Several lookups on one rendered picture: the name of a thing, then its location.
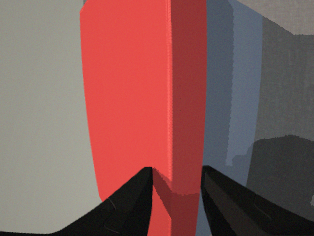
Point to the red rectangular lid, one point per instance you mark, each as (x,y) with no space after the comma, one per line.
(144,69)

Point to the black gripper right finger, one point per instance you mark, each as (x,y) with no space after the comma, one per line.
(233,210)

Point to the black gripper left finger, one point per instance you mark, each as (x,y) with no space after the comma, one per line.
(125,213)

